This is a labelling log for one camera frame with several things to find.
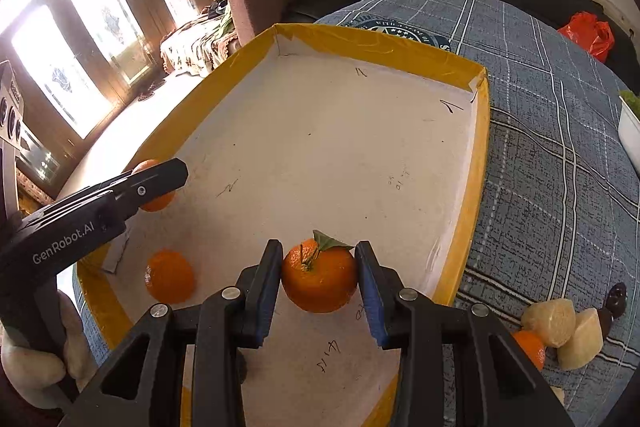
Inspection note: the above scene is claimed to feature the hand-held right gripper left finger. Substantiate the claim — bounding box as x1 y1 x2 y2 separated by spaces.
60 239 284 427

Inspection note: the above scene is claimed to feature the sofa with patterned cover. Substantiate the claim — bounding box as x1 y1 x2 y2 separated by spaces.
160 4 247 78

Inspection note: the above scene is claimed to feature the orange with green leaf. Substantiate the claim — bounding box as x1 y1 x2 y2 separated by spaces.
281 229 360 314

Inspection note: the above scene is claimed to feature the person's left hand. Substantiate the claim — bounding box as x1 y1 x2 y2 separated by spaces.
0 291 99 411

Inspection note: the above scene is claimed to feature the dark cloth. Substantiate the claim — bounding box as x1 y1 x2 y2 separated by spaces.
204 0 232 20

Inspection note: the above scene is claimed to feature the wooden glass door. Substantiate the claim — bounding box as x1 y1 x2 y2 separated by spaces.
0 0 213 142

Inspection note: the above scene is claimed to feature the peeled water chestnut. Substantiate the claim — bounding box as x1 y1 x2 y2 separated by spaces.
557 308 605 372
521 298 577 349

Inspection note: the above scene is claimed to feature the cardboard tray with yellow edges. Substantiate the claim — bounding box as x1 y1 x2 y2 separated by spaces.
72 23 492 427

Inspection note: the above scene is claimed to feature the white container with greens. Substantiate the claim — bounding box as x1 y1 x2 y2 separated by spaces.
617 90 640 164

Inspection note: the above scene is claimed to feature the red plastic bag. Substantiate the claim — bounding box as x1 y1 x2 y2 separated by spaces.
557 11 616 64

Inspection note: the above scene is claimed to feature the blue plaid blanket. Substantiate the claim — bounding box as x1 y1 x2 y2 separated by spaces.
72 0 640 427

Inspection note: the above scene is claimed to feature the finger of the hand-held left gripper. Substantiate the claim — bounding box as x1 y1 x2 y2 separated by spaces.
50 158 190 220

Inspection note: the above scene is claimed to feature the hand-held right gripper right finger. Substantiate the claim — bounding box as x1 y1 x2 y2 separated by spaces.
354 241 576 427

